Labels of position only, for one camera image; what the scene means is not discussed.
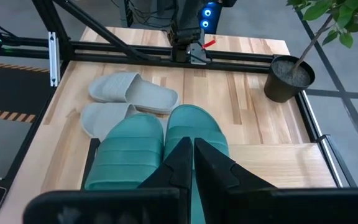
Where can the green leafy plant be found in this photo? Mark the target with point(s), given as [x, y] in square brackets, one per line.
[343, 15]

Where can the wooden shelf black metal frame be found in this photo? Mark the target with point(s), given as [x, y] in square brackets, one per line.
[275, 165]

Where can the green rubber slide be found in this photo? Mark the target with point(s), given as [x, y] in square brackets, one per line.
[194, 124]
[129, 152]

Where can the black aluminium table frame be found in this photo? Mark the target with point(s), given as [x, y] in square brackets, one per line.
[120, 56]

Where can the black computer blue lights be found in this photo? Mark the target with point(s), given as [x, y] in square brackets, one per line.
[208, 17]

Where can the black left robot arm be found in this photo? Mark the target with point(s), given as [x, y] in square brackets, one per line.
[185, 18]

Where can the silver frame bracket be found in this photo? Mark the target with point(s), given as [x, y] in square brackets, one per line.
[54, 59]

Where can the black mat yellow stripes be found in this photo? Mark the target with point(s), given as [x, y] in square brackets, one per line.
[11, 90]

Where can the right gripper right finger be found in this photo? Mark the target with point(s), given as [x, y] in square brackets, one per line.
[216, 174]

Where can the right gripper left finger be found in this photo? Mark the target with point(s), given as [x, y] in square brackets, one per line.
[179, 174]

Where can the grey rubber slide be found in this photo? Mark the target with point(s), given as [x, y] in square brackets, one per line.
[104, 118]
[135, 90]

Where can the black plant pot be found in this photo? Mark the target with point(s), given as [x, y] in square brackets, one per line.
[280, 85]

